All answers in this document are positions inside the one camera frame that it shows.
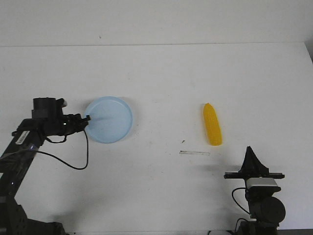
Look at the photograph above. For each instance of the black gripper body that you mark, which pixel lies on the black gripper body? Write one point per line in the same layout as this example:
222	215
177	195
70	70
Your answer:
70	124
237	175

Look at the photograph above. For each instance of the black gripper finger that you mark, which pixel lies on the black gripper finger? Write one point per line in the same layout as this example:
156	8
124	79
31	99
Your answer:
84	121
251	164

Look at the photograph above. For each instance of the light blue round plate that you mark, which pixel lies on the light blue round plate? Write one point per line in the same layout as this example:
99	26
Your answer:
111	119

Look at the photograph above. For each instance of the yellow corn cob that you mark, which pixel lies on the yellow corn cob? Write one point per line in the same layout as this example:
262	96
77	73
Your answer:
212	126

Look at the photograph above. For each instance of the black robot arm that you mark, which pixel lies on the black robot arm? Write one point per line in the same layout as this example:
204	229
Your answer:
47	120
265	210

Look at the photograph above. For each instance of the horizontal clear tape strip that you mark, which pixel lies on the horizontal clear tape strip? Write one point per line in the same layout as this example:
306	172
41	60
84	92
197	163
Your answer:
194	153

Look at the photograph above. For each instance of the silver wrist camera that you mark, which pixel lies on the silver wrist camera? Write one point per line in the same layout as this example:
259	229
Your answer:
266	183

